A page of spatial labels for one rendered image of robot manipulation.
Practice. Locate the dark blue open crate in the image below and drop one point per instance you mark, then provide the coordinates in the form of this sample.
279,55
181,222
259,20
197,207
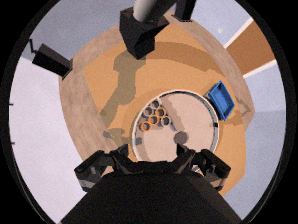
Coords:
223,98

